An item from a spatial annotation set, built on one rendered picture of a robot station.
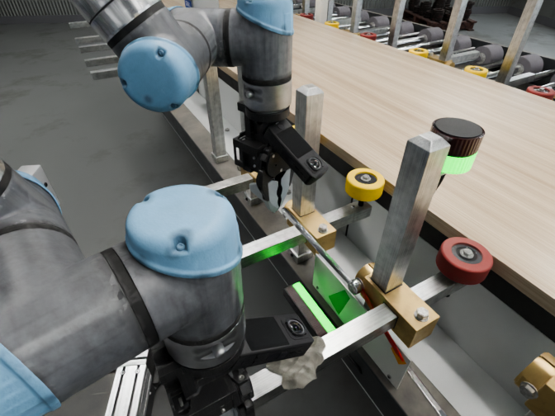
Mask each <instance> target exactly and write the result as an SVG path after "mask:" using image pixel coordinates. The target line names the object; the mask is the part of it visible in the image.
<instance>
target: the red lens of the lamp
mask: <svg viewBox="0 0 555 416"><path fill-rule="evenodd" d="M439 119H441V118H439ZM439 119H437V120H439ZM435 121H436V120H435ZM435 121H433V123H432V125H431V128H430V131H431V132H433V133H435V134H436V135H439V136H440V137H442V138H444V139H445V140H446V141H447V142H448V143H449V144H450V145H451V146H450V149H449V151H448V155H452V156H460V157H465V156H471V155H474V154H475V153H477V151H478V150H479V148H480V145H481V142H482V140H483V138H484V135H485V131H484V129H483V128H482V127H481V126H480V127H481V128H482V131H483V132H482V133H483V135H481V136H479V137H476V138H473V139H460V138H454V137H451V136H449V135H445V134H442V132H439V131H438V130H436V129H435V128H434V123H435Z"/></svg>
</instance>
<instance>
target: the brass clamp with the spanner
mask: <svg viewBox="0 0 555 416"><path fill-rule="evenodd" d="M374 264H375V262H370V263H369V264H367V265H365V266H364V267H362V268H361V269H360V270H359V271H358V273H357V275H356V277H358V278H360V279H361V280H362V282H363V284H364V287H365V289H364V291H365V292H366V294H367V296H368V298H369V300H370V301H371V302H372V305H373V307H374V308H376V307H377V306H379V305H381V304H383V303H385V304H386V305H387V307H388V308H389V309H390V310H391V311H392V312H393V313H394V314H395V315H396V316H397V319H396V322H395V325H394V328H392V329H391V330H392V331H393V332H394V333H395V334H396V336H397V337H398V338H399V339H400V340H401V341H402V342H403V343H404V344H405V345H406V346H407V347H408V348H410V347H412V346H414V345H416V344H417V343H418V342H420V341H421V340H423V339H425V338H427V337H428V336H429V335H430V334H431V333H432V332H433V330H434V327H435V325H436V324H437V322H438V320H439V315H438V314H436V313H435V312H434V311H433V310H432V309H431V308H430V307H429V306H428V305H427V304H426V303H425V302H424V301H423V300H422V299H421V298H419V297H418V296H417V294H416V293H414V292H413V290H411V289H410V288H409V287H408V285H406V284H405V283H404V282H402V283H401V285H400V286H398V287H396V288H394V289H392V290H391V291H388V292H387V293H385V292H384V291H383V290H382V289H381V288H380V287H379V286H378V285H377V284H376V283H375V282H374V281H373V280H372V279H371V276H372V271H373V268H374ZM356 277H355V278H356ZM420 307H424V308H426V309H427V310H428V311H429V319H428V321H427V322H420V321H418V320H417V319H416V318H415V316H414V312H415V311H416V310H417V308H420Z"/></svg>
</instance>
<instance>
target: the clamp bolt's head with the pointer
mask: <svg viewBox="0 0 555 416"><path fill-rule="evenodd" d="M355 280H357V281H358V282H359V284H360V286H361V288H362V291H361V294H362V296H363V298H364V299H365V301H366V302H367V304H368V307H369V308H370V310H372V309H374V307H373V305H372V302H371V301H370V300H369V298H368V296H367V294H366V292H365V291H364V289H365V287H364V284H363V282H362V280H361V279H360V278H358V277H356V278H355ZM348 288H349V291H350V292H351V293H352V294H353V293H355V292H356V290H355V288H354V286H353V284H352V283H349V284H348ZM384 334H385V335H386V337H387V339H388V341H389V343H390V344H391V346H392V348H393V349H394V351H395V353H396V355H397V356H398V357H399V358H400V359H401V360H402V362H403V361H404V360H403V358H402V355H401V352H400V351H399V349H398V347H397V345H396V344H395V342H394V341H393V339H392V337H391V335H390V334H389V332H388V331H386V332H385V333H384Z"/></svg>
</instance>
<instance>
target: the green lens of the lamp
mask: <svg viewBox="0 0 555 416"><path fill-rule="evenodd" d="M476 155H477V153H475V154H474V155H473V156H470V157H466V158H454V157H449V156H447V158H446V160H445V163H444V167H443V170H442V173H450V174H460V173H466V172H468V171H469V170H470V169H471V167H472V164H473V161H474V159H475V157H476Z"/></svg>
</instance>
